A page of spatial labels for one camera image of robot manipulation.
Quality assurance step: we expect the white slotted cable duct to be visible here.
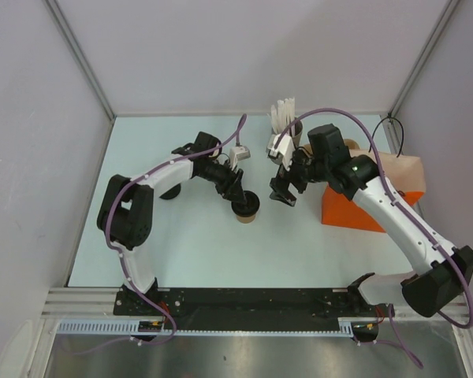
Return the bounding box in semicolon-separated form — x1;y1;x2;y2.
57;319;378;338

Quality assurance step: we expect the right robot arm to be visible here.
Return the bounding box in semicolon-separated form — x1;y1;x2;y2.
266;124;473;317

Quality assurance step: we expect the remaining cardboard cup carrier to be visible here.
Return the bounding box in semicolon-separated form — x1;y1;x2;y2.
302;139;359;154

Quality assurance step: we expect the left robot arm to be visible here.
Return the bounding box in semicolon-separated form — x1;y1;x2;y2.
97;132;259;315

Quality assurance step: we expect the grey cylindrical holder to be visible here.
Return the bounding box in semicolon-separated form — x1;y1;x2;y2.
271;120;303;147

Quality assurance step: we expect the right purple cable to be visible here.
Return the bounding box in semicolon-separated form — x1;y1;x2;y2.
268;108;473;369

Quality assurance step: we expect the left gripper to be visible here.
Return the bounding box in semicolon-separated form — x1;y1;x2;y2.
199;160;246;205

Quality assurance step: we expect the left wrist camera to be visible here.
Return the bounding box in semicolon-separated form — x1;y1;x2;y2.
229;145;251;169

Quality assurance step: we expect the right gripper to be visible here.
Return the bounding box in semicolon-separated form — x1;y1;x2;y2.
270;146;330;207

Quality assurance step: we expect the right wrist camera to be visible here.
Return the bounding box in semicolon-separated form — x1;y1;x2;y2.
266;135;295;171

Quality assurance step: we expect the orange paper bag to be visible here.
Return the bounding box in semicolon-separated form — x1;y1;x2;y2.
321;116;425;234

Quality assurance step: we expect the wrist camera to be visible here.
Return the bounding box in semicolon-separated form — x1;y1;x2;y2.
266;135;295;171
229;145;251;169

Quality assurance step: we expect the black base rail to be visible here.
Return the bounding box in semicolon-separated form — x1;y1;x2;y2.
114;287;395;334

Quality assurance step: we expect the single brown paper cup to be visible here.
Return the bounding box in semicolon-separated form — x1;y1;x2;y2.
236;213;256;224

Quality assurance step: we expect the stack of black lids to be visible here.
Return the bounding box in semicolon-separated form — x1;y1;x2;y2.
160;184;181;200

